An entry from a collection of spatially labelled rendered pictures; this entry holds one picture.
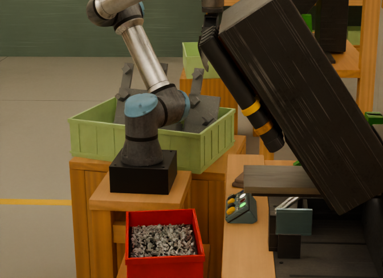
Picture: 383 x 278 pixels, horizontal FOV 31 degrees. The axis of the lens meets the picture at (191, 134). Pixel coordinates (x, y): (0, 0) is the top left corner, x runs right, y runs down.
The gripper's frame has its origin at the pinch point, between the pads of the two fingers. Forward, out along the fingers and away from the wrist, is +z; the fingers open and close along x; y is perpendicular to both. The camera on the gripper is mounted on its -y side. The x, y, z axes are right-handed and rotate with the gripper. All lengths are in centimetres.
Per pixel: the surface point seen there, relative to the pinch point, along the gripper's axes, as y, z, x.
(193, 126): 54, 37, 10
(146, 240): -46, 41, 18
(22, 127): 347, 129, 182
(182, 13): 673, 72, 65
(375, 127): -48, 5, -45
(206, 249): -36, 49, 0
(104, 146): 46, 44, 48
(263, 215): -31, 39, -17
